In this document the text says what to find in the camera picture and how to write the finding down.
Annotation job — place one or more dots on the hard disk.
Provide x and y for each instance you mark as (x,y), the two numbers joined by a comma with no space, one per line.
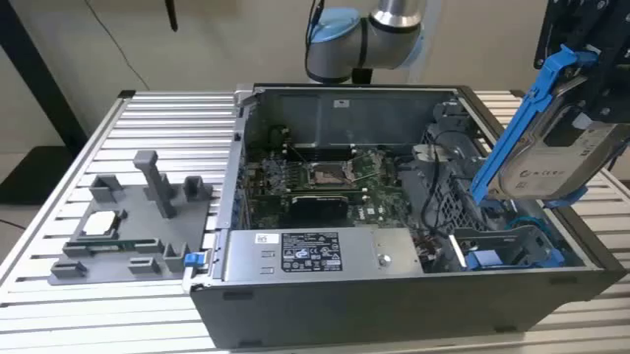
(555,162)

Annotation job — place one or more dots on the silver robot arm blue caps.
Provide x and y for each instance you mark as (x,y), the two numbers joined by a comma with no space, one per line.
(339,55)

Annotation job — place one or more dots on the grey metal disk bay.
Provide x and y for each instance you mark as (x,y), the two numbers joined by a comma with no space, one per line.
(443,191)

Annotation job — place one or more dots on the RAM slot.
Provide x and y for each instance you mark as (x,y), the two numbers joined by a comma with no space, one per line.
(324,190)

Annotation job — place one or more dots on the metal locking lever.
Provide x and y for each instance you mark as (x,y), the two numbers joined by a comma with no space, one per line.
(368,171)

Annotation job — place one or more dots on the blue carrier tab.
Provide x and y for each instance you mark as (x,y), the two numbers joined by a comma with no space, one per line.
(487,260)

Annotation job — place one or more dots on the green motherboard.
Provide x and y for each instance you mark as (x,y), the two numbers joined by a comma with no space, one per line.
(379,199)

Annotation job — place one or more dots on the CPU socket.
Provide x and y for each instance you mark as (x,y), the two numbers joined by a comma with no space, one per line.
(328,174)

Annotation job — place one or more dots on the black graphics card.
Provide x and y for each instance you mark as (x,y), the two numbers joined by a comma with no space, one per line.
(316,208)

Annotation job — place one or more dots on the black open PC case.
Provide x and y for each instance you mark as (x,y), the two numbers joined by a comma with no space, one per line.
(344,313)

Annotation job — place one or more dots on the silver power supply unit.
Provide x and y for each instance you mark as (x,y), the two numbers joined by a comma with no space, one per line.
(245,258)

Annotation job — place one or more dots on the black antenna rod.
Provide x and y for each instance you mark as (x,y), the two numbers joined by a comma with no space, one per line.
(169,14)

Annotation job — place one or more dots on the blue case latch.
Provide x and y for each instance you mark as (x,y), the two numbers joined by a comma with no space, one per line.
(192,259)

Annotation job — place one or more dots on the grey parts rack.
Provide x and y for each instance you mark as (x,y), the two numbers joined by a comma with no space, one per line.
(147,225)

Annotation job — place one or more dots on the green RAM stick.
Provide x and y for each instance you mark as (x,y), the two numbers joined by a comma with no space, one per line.
(128,243)

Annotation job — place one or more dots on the silver CPU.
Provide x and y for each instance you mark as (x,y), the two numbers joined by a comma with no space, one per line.
(100,223)

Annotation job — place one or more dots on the black slanted post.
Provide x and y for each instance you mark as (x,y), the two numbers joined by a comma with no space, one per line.
(29,55)

